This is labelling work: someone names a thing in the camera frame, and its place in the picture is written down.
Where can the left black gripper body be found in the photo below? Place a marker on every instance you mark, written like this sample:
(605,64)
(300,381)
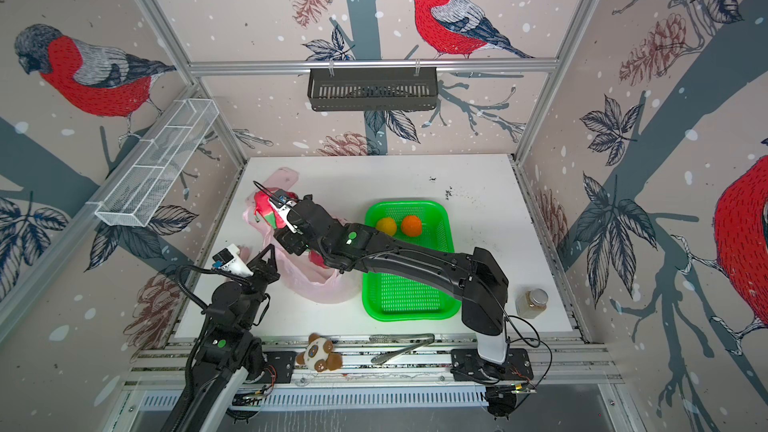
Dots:
(254,289)

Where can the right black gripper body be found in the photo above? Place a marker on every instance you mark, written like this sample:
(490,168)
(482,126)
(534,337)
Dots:
(300,240)

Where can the red dragon fruit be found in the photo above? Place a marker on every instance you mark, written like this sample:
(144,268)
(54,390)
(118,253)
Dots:
(265,210)

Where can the pink plastic bag with fruit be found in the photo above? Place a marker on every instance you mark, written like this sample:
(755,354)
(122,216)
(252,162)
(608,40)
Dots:
(306,274)

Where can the yellow fruit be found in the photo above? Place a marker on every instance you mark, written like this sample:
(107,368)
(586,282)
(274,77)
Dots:
(387,225)

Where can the orange fruit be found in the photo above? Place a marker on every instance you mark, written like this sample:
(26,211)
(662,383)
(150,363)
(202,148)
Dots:
(411,226)

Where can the green plastic basket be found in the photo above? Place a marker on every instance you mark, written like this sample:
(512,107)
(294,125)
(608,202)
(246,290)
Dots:
(389,298)

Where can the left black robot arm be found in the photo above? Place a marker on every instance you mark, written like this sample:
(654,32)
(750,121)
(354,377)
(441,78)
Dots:
(225,353)

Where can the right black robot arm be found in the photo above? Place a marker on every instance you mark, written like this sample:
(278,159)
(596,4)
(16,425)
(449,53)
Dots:
(475,279)

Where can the panda plush toy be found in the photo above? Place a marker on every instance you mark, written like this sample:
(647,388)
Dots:
(320,355)

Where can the small glass jar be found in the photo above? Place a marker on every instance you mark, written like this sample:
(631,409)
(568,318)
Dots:
(531,303)

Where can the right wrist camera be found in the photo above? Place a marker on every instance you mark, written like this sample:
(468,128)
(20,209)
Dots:
(282,203)

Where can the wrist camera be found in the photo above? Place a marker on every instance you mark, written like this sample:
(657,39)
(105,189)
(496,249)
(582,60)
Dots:
(228,263)
(282,203)

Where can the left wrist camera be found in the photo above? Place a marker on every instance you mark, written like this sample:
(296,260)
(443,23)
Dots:
(228,263)

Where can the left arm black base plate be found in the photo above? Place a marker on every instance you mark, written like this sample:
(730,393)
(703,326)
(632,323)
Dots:
(278,367)

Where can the black hanging wall basket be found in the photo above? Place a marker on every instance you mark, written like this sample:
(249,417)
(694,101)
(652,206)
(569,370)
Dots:
(373,89)

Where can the white wire mesh shelf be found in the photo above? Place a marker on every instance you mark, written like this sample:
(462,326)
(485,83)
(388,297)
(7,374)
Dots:
(141,189)

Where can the metal tongs on rail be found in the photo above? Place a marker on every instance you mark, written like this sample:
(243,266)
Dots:
(411,342)

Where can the aluminium horizontal frame bar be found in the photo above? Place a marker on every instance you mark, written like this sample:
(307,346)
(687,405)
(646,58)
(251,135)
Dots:
(490,65)

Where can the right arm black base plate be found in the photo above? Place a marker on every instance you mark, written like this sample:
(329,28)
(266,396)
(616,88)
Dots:
(467,365)

